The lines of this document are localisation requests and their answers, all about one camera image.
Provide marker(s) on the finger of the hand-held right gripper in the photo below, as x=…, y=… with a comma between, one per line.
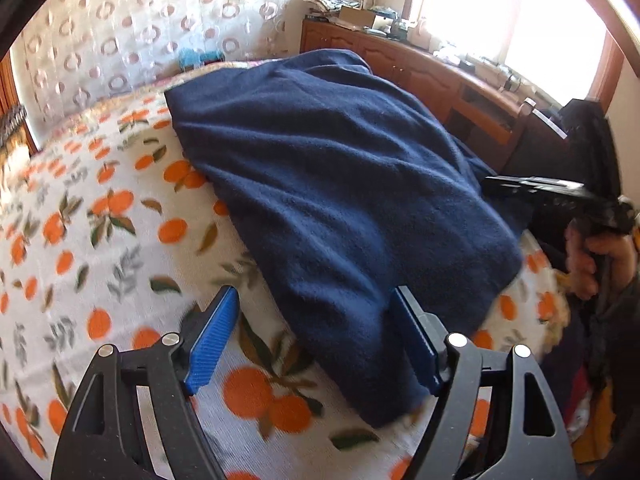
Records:
x=515, y=189

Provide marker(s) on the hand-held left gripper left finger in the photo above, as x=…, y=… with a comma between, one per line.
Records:
x=212, y=340

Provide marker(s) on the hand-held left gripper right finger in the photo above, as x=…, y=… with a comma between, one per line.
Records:
x=417, y=345

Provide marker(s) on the person's right hand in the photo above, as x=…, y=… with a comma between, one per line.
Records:
x=620, y=260

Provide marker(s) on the orange fruit print blanket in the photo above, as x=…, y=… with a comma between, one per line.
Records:
x=100, y=260

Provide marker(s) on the pile of small household items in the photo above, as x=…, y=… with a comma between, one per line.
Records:
x=450, y=52

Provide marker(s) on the wooden dresser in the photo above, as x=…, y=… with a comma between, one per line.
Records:
x=400, y=65

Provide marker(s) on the red cloth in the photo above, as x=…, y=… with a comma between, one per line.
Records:
x=582, y=387

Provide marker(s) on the bright window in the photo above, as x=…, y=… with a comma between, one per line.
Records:
x=500, y=10

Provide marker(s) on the navy fleece blanket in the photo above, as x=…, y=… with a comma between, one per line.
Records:
x=325, y=170

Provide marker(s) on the yellow cloth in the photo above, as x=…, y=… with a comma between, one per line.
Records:
x=600, y=415

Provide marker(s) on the cardboard box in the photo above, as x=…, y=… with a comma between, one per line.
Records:
x=360, y=17

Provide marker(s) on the stack of papers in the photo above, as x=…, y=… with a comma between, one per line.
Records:
x=330, y=2

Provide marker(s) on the rose floral blanket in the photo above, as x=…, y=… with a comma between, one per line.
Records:
x=210, y=71

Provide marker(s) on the teal plastic object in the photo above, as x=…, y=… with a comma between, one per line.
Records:
x=200, y=58

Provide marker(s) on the black white patterned cushion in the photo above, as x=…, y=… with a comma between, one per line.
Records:
x=10, y=125

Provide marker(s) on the white circle-pattern curtain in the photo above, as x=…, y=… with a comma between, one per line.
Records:
x=125, y=20

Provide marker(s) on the wooden wardrobe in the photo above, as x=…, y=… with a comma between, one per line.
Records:
x=10, y=75

